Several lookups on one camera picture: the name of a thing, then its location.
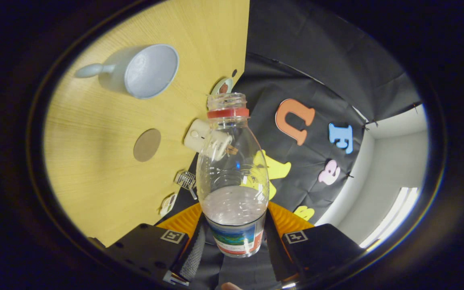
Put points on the clear juice bottle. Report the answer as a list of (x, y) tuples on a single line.
[(234, 209)]

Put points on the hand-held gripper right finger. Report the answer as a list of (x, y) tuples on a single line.
[(277, 251)]

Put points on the ceiling light panel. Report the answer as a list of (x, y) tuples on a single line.
[(393, 217)]

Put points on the white divided snack dish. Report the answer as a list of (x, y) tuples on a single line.
[(168, 204)]

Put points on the white cup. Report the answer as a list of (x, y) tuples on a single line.
[(151, 72)]

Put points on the brown bread slice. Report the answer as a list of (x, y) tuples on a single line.
[(232, 150)]

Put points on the wooden table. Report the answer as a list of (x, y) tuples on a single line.
[(95, 161)]

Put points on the white toaster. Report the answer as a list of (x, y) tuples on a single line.
[(195, 136)]

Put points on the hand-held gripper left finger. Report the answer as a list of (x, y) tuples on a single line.
[(195, 253)]

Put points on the green plate with food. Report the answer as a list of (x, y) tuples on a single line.
[(222, 85)]

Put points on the round brown coaster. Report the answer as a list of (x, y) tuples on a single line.
[(147, 145)]

